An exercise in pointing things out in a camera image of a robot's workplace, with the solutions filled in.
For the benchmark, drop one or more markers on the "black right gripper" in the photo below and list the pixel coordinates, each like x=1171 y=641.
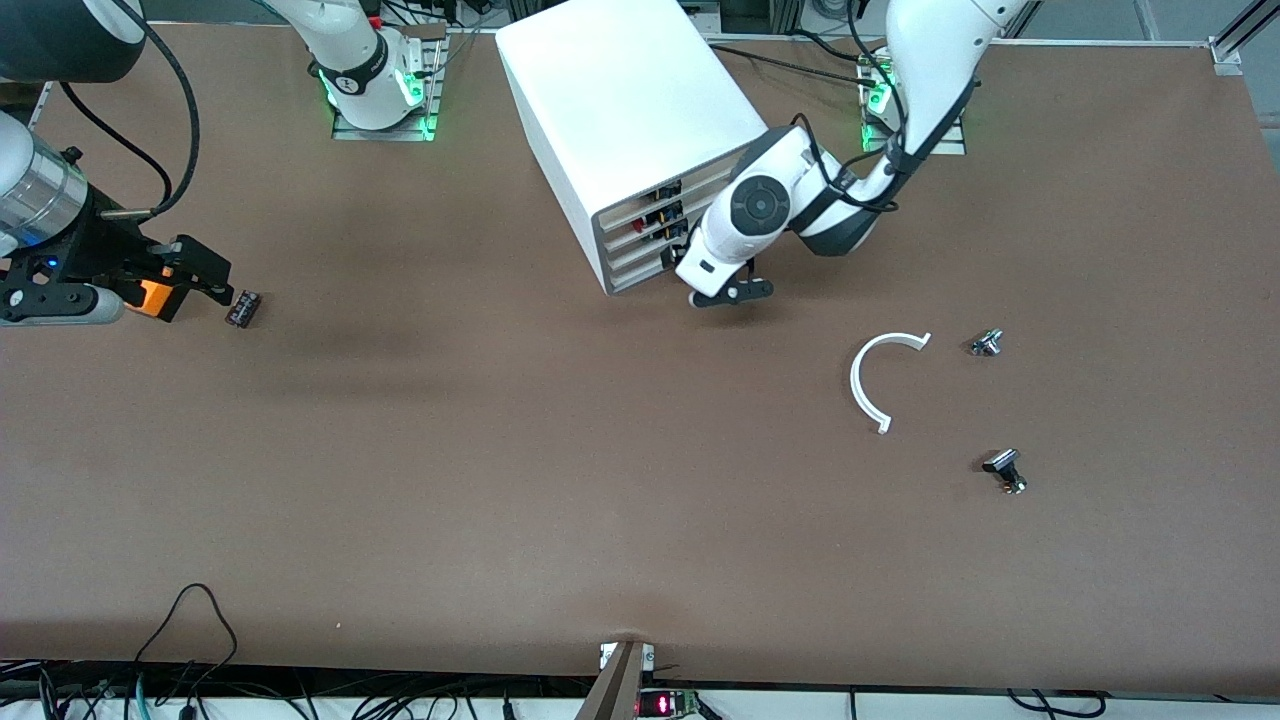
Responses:
x=98 y=250

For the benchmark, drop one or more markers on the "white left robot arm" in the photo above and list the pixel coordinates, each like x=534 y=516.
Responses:
x=760 y=205

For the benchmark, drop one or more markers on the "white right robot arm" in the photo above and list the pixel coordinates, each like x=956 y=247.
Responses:
x=350 y=50

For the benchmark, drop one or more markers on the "small black contact block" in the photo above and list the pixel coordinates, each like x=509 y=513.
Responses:
x=243 y=308

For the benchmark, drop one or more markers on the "black blue contact block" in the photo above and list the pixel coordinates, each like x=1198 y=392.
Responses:
x=670 y=212

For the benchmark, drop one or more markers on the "red digit display module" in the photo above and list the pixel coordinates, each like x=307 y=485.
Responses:
x=660 y=705

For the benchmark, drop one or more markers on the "white curved plastic arc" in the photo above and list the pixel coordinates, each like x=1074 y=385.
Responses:
x=854 y=380

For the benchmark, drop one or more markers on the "orange button enclosure box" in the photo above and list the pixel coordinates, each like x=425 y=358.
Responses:
x=155 y=300

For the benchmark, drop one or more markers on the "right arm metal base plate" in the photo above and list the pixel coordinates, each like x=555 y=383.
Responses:
x=385 y=133

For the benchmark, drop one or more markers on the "black orange switch part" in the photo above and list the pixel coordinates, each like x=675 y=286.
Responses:
x=667 y=190

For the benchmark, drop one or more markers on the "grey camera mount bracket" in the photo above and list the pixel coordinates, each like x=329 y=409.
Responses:
x=615 y=690

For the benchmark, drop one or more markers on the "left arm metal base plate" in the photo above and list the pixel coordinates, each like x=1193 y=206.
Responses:
x=955 y=145

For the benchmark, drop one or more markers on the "small silver switch part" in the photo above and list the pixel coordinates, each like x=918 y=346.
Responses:
x=986 y=343

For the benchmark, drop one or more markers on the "aluminium frame profile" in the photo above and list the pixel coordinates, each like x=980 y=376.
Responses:
x=1228 y=55

